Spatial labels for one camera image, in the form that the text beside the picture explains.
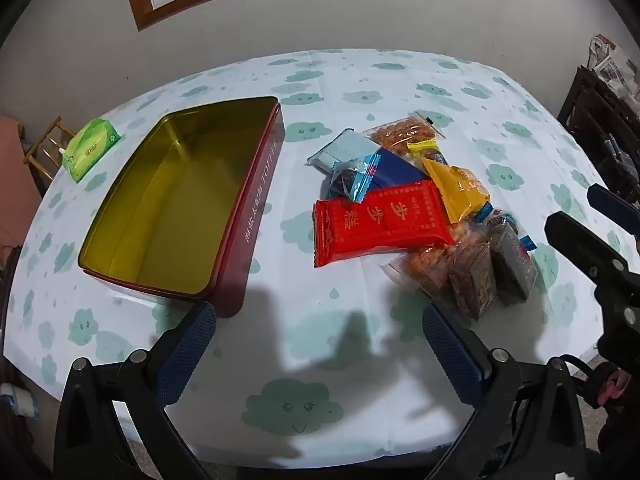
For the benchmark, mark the red snack packet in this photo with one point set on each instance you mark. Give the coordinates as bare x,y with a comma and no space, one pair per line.
385,220

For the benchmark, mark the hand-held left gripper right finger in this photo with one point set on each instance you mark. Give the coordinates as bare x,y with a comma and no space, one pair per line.
449,352

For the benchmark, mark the cloud-printed tablecloth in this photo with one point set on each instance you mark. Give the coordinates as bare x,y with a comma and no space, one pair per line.
320,90

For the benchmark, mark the bamboo chair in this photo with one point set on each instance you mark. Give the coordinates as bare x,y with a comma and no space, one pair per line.
47,142

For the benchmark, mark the yellow snack packet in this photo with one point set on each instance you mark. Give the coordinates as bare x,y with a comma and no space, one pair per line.
457,190

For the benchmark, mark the dark wooden chair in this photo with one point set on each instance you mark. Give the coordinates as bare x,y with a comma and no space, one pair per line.
595,110

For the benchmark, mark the clear packet of orange snack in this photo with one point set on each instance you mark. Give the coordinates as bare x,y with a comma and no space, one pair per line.
400,132

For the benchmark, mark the red tin box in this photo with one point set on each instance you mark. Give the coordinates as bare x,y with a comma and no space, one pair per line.
165,200

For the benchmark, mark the green tissue pack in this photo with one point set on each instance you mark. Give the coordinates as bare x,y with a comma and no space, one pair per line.
90,150

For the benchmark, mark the pink cloth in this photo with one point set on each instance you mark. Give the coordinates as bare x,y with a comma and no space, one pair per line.
15,185

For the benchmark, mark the yellow-topped brown snack packet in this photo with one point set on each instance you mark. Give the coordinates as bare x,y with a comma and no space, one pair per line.
425,149

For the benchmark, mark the stack of newspapers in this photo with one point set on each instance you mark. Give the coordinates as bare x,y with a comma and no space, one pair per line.
615,65

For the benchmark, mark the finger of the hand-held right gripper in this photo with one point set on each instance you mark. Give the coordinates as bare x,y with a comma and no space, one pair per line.
612,205
585,247

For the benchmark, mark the blue-edged dark snack packet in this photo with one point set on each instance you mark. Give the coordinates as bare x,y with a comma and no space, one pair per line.
512,265
350,180

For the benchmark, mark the clear packets brown snacks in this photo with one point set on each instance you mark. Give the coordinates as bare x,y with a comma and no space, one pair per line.
425,265

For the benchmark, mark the light blue and navy packet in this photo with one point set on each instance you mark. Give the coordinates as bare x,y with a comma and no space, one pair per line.
395,172

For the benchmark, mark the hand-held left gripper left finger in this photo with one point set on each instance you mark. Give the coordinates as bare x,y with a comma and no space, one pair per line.
186,355

